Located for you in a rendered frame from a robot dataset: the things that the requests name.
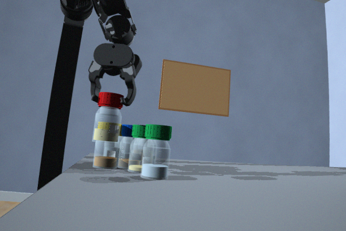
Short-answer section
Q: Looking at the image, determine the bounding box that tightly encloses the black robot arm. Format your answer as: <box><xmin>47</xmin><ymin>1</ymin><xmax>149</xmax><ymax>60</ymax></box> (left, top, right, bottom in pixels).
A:
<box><xmin>60</xmin><ymin>0</ymin><xmax>137</xmax><ymax>46</ymax></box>

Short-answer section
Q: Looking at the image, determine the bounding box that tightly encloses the glass bottle with red cap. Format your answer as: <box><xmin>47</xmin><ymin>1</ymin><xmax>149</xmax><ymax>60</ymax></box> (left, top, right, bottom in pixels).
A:
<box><xmin>92</xmin><ymin>92</ymin><xmax>124</xmax><ymax>144</ymax></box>

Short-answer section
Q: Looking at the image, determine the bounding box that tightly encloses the clear glass bottle with green cap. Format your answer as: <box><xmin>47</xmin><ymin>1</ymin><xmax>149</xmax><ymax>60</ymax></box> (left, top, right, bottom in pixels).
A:
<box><xmin>141</xmin><ymin>124</ymin><xmax>172</xmax><ymax>180</ymax></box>
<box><xmin>128</xmin><ymin>124</ymin><xmax>148</xmax><ymax>173</ymax></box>

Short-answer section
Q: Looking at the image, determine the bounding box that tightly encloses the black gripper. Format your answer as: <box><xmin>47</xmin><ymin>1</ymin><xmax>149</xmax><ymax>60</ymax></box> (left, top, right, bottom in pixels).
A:
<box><xmin>88</xmin><ymin>43</ymin><xmax>142</xmax><ymax>106</ymax></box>

